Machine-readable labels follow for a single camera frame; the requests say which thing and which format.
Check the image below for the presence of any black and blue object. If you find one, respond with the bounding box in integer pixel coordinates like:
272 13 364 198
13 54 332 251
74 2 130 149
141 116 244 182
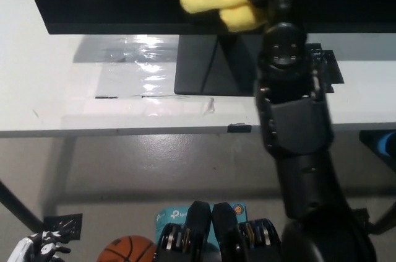
358 129 396 159

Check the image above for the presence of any black desk leg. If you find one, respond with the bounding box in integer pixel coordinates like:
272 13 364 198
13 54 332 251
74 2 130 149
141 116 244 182
371 203 396 235
0 180 43 231

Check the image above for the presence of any teal tp-link box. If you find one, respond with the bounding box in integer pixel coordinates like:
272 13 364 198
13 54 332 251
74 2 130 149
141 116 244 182
154 203 248 253

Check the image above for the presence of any small black tape piece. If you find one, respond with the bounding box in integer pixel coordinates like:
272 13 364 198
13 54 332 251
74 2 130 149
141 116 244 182
226 123 252 133

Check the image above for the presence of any orange basketball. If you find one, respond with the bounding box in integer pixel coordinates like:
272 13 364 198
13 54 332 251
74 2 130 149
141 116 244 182
98 235 158 262

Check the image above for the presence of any clear plastic sheet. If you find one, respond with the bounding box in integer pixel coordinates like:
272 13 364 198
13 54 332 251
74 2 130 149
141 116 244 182
72 35 181 99

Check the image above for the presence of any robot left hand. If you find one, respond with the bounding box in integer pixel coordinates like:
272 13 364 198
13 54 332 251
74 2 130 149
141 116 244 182
8 230 72 262

